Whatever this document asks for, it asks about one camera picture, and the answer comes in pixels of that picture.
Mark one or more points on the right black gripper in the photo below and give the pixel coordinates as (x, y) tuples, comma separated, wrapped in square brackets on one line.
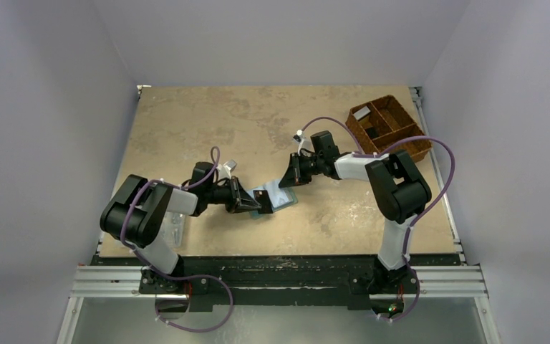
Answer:
[(298, 166)]

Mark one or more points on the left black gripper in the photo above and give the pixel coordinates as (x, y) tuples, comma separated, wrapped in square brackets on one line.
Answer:
[(244, 202)]

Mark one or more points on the black credit card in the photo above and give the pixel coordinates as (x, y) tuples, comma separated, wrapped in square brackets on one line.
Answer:
[(263, 198)]

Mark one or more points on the green card holder wallet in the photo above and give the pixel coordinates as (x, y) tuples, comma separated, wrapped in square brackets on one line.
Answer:
[(280, 197)]

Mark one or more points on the brown woven divided basket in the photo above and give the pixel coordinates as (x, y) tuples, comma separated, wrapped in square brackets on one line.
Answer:
[(388, 123)]

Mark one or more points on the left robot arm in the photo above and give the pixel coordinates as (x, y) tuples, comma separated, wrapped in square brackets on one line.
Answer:
[(136, 213)]

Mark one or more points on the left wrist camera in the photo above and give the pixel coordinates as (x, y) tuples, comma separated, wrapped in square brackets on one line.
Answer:
[(229, 166)]

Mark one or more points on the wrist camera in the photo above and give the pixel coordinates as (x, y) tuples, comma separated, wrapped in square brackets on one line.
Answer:
[(229, 166), (299, 137)]

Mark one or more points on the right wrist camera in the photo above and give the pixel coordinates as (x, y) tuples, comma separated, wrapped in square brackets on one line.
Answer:
[(299, 137)]

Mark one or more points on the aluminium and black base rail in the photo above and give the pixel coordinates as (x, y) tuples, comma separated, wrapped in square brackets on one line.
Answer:
[(340, 281)]

